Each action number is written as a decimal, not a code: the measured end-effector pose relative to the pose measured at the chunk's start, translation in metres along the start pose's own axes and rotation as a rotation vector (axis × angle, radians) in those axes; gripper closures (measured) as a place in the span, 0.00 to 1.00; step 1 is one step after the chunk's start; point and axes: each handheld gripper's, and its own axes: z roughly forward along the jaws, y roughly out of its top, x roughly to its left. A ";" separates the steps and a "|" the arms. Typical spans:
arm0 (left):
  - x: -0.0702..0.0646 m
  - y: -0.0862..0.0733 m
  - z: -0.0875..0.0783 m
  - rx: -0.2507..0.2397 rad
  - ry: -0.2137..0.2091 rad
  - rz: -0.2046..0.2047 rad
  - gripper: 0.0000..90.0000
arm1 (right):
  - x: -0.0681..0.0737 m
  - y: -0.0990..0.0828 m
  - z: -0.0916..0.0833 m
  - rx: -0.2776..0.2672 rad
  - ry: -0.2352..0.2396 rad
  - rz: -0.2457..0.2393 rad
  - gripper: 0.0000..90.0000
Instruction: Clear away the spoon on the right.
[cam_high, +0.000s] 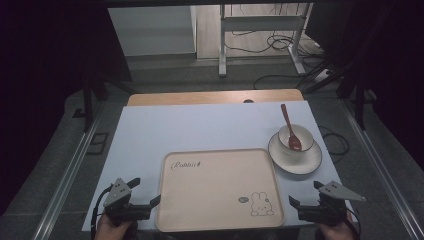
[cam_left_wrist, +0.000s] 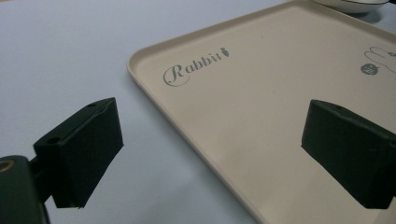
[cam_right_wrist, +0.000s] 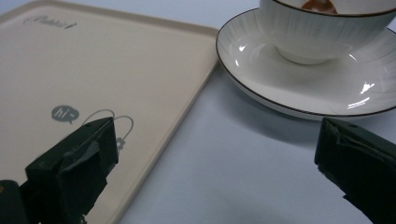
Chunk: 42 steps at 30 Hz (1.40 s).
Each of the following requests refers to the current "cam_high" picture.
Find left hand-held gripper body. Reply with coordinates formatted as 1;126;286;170
102;177;153;225

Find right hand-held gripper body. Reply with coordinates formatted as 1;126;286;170
297;180;367;228

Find person's right hand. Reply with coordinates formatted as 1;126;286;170
315;212;355;240

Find person's left hand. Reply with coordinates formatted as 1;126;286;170
94;213;138;240

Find white plate with dark rim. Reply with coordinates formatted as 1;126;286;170
267;131;323;176

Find red spoon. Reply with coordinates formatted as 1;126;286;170
280;103;303;152

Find white bowl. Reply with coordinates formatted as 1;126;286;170
277;123;315;158

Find beige tray with rabbit print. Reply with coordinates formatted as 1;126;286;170
155;148;286;233

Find white board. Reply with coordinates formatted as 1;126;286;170
81;100;355;232

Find black stand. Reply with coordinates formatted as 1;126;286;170
334;59;378;131
80;74;136;132

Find wooden table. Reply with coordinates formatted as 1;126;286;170
127;88;305;107

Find white power strip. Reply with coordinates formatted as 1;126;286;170
312;67;332;84

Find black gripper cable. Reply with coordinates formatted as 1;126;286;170
345;207;363;240
90;184;114;240

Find black cable loop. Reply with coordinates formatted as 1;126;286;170
317;125;351;164

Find metal rail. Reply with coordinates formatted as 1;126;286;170
341;99;424;240
31;109;105;240

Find black floor cables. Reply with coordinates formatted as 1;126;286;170
223;29;334;91

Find white wall panel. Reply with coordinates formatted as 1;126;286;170
107;5;198;58

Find white metal desk frame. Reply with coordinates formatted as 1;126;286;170
217;3;315;78

